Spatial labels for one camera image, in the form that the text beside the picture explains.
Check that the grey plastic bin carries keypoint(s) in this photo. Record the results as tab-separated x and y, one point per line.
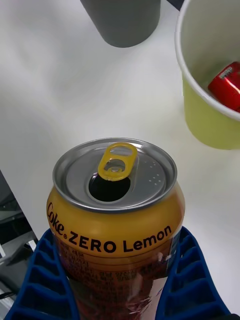
125	22

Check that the yellow and red drink can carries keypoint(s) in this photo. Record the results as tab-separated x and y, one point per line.
115	220

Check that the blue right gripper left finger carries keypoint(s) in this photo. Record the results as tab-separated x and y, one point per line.
42	287

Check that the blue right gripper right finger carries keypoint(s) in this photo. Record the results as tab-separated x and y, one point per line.
195	287

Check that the yellow-green plastic bin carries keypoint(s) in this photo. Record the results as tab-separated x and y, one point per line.
207	125

